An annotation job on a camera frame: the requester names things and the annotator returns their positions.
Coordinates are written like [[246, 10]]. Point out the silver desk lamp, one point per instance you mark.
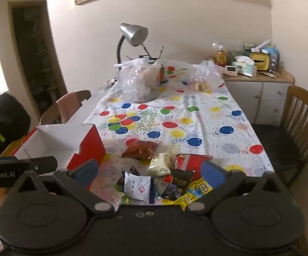
[[134, 33]]

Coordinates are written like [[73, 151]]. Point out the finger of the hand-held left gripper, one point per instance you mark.
[[40, 164]]

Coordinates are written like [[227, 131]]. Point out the small grey desk item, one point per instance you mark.
[[107, 84]]

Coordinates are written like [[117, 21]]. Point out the yellow cartoon snack packet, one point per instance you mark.
[[200, 188]]

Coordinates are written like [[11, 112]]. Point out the black pen holder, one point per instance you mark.
[[150, 58]]

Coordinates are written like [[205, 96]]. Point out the orange liquid bottle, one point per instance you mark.
[[220, 57]]

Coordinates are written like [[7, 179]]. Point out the balloon print tablecloth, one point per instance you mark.
[[196, 117]]

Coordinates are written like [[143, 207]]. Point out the black jacket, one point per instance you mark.
[[4, 120]]

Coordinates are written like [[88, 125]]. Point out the white sideboard with wooden top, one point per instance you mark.
[[260, 96]]

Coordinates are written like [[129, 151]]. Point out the wooden chair with round back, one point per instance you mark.
[[84, 96]]

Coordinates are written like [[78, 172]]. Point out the large clear plastic bag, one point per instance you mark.
[[140, 80]]

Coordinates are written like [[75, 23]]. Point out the small green snack packet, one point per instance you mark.
[[119, 197]]

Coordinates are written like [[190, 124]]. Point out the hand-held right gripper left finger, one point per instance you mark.
[[88, 170]]

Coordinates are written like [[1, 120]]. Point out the dark open closet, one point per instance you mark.
[[36, 58]]

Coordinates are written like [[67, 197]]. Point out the pink cloth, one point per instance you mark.
[[67, 106]]

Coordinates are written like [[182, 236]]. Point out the small white timer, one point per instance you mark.
[[231, 70]]

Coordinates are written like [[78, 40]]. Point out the wooden slat-back chair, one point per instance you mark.
[[279, 144]]

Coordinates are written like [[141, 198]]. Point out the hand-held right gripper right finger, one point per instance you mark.
[[212, 171]]

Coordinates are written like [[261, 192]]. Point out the red and white cardboard box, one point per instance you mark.
[[60, 138]]

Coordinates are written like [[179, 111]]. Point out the clear plastic bag with bread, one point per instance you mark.
[[204, 74]]

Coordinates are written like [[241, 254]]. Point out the yellow box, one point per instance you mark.
[[259, 60]]

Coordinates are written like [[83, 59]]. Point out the tissue box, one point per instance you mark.
[[246, 65]]

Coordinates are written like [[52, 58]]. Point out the white blue-edged snack packet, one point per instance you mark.
[[138, 188]]

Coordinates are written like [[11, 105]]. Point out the black snack packet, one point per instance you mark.
[[178, 184]]

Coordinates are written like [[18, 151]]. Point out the dark brown triangular snack packet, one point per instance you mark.
[[132, 171]]

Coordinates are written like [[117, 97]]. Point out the cream white snack packet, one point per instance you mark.
[[160, 165]]

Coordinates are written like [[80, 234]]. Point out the red snack bag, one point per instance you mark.
[[190, 162]]

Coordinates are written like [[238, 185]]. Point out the orange brown snack packet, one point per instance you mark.
[[139, 150]]

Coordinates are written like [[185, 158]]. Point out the light blue pouch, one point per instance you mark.
[[272, 57]]

